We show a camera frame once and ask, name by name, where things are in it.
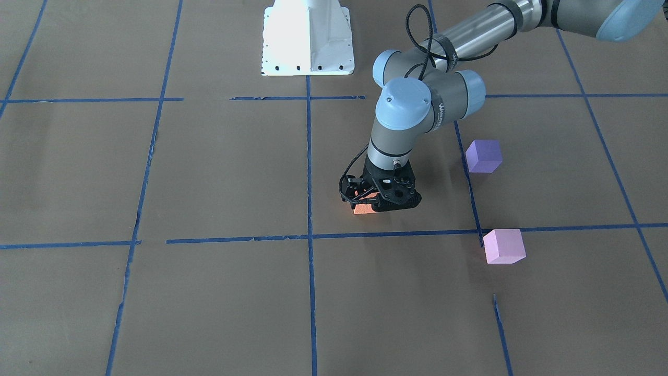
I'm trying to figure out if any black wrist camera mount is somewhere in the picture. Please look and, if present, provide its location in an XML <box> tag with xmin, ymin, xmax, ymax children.
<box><xmin>371</xmin><ymin>162</ymin><xmax>422</xmax><ymax>213</ymax></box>

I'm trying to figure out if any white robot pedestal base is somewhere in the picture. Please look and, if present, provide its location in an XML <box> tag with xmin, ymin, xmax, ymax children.
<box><xmin>261</xmin><ymin>1</ymin><xmax>355</xmax><ymax>76</ymax></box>

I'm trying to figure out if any orange foam block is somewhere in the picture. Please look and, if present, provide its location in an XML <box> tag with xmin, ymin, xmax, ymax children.
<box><xmin>353</xmin><ymin>191</ymin><xmax>378</xmax><ymax>216</ymax></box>

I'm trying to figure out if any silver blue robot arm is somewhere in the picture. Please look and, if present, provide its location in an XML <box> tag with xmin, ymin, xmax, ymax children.
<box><xmin>339</xmin><ymin>1</ymin><xmax>663</xmax><ymax>212</ymax></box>

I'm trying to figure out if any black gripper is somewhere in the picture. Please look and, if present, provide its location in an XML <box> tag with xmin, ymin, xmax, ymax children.
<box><xmin>347</xmin><ymin>157</ymin><xmax>398</xmax><ymax>203</ymax></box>

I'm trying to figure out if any light pink foam block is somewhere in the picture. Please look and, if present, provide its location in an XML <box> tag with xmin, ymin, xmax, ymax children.
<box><xmin>483</xmin><ymin>229</ymin><xmax>527</xmax><ymax>264</ymax></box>

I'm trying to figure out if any dark purple foam block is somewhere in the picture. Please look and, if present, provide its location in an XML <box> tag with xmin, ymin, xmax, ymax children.
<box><xmin>465</xmin><ymin>139</ymin><xmax>503</xmax><ymax>173</ymax></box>

